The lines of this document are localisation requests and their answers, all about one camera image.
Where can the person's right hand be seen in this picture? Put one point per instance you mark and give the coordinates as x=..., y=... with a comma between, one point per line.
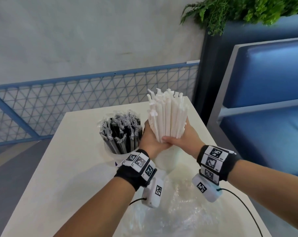
x=190, y=145

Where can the person's left hand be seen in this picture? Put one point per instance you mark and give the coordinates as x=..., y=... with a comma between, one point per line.
x=149, y=143

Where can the bunch of black straws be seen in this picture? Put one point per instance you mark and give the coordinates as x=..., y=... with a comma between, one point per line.
x=119, y=135

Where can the bunch of white straws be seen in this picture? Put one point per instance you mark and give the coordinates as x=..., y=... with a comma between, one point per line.
x=168, y=115

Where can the clear bag of white straws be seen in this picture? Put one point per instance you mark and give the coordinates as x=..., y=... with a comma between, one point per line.
x=188, y=209

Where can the person's left forearm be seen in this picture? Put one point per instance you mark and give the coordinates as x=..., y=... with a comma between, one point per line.
x=97, y=209

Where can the black right wristband with markers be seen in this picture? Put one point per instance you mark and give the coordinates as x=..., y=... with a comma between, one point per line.
x=230, y=167

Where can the dark planter box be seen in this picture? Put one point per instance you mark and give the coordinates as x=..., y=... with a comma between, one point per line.
x=205, y=83

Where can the white tag on fence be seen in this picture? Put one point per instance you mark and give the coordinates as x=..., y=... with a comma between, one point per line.
x=193, y=62

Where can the blue bench back cushion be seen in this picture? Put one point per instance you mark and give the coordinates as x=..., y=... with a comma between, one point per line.
x=267, y=76

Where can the blue mesh fence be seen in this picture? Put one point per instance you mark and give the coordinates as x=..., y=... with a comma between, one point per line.
x=65, y=80

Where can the green fern plant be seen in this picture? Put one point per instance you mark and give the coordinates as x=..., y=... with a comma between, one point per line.
x=225, y=9

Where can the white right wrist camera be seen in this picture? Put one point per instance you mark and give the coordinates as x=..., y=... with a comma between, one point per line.
x=210, y=194

